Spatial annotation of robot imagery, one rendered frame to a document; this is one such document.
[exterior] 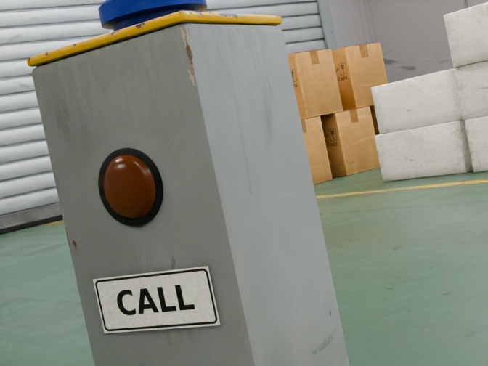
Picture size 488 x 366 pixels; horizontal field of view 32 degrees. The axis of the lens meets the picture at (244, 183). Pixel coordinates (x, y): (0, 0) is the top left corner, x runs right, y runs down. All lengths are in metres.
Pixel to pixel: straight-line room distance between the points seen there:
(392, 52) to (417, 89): 4.00
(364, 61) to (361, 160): 0.50
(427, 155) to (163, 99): 2.83
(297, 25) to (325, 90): 2.70
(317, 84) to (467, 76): 1.14
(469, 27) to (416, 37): 4.02
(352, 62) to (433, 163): 1.19
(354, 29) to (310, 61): 3.22
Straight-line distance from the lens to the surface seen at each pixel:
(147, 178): 0.28
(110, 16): 0.31
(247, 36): 0.31
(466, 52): 2.93
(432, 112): 3.08
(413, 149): 3.13
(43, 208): 5.30
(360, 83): 4.16
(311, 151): 3.85
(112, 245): 0.30
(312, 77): 3.92
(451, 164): 3.03
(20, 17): 5.43
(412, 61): 6.97
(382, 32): 7.16
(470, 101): 2.95
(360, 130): 4.08
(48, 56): 0.31
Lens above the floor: 0.27
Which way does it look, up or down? 3 degrees down
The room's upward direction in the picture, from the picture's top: 12 degrees counter-clockwise
